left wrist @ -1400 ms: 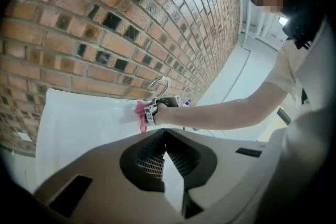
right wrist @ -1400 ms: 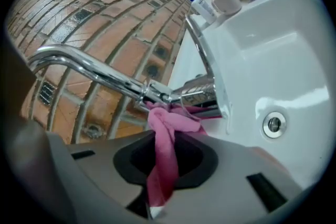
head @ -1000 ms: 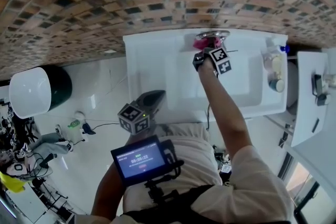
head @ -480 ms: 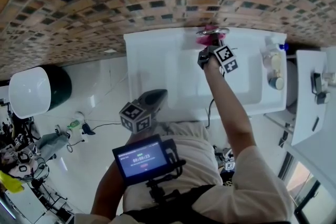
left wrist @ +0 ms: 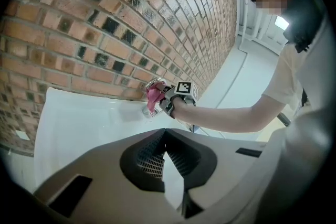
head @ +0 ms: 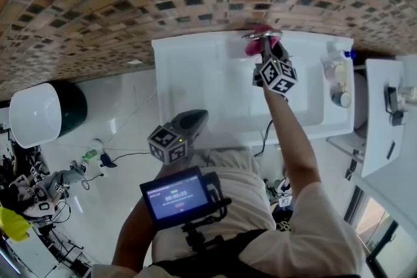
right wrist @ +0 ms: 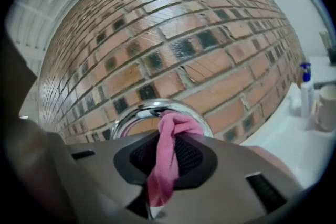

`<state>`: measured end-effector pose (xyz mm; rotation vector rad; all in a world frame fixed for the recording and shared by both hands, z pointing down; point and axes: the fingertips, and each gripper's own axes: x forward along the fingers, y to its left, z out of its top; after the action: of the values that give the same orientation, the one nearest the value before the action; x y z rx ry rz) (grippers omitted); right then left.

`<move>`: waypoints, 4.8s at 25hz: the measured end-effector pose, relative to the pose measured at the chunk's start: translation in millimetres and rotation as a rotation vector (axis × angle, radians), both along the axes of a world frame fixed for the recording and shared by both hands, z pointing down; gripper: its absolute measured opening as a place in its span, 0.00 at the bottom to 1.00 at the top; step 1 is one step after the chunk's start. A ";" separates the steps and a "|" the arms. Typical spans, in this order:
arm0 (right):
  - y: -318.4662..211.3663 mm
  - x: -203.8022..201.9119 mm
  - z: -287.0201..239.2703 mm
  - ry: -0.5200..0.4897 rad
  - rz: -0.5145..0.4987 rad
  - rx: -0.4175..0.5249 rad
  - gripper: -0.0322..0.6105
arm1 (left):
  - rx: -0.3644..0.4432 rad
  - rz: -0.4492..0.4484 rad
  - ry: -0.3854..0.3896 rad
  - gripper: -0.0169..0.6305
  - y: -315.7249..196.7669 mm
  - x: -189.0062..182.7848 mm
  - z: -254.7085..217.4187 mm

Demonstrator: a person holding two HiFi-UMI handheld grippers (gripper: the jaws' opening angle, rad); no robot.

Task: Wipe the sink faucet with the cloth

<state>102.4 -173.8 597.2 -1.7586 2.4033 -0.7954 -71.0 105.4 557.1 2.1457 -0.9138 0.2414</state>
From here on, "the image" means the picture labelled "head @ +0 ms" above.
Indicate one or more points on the chrome faucet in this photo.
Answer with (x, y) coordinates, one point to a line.
(260, 35)

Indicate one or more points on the person's cream t-shirt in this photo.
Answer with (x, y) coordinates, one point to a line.
(241, 192)

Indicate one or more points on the white sink basin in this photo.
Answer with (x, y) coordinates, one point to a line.
(195, 81)

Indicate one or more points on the yellow cloth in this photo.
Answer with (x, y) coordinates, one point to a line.
(14, 224)

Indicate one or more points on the person's left forearm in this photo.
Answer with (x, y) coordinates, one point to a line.
(130, 231)

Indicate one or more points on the dark-framed window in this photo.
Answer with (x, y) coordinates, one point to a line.
(381, 231)

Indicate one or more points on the black and white adapter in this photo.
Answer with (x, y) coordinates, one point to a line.
(399, 117)

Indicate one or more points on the black chest harness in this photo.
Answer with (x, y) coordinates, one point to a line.
(241, 242)

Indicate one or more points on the black monitor mount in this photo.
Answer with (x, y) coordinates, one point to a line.
(195, 237)

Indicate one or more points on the blue-capped bottle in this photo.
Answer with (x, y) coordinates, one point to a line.
(349, 54)

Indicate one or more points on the person's legs and shoes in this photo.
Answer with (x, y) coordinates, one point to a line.
(281, 192)

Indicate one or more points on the white dark-sided tub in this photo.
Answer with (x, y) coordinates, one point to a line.
(36, 114)

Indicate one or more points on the white pump bottle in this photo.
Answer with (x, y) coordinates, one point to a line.
(334, 50)

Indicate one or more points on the pink bottle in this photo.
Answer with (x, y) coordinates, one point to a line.
(329, 70)

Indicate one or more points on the black charger device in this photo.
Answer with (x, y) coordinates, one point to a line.
(391, 99)

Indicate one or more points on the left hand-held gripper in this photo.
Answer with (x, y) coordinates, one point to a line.
(167, 146)

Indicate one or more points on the person's right forearm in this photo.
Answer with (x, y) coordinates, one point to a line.
(290, 140)

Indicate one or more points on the pink cloth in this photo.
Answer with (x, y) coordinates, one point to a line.
(252, 47)

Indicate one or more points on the white wall socket plate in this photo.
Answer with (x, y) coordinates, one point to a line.
(134, 62)

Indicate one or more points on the black chest monitor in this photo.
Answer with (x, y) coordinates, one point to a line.
(176, 198)

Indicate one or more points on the white round device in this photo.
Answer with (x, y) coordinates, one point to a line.
(98, 144)

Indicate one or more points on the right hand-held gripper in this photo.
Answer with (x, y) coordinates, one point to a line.
(278, 76)

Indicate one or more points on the green bottle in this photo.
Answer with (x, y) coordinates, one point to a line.
(89, 155)

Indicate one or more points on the black flat remote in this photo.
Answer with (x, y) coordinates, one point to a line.
(390, 149)

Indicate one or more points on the black power adapter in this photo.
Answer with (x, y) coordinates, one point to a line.
(108, 160)

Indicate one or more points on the dark cup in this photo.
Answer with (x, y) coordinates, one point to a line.
(341, 99)

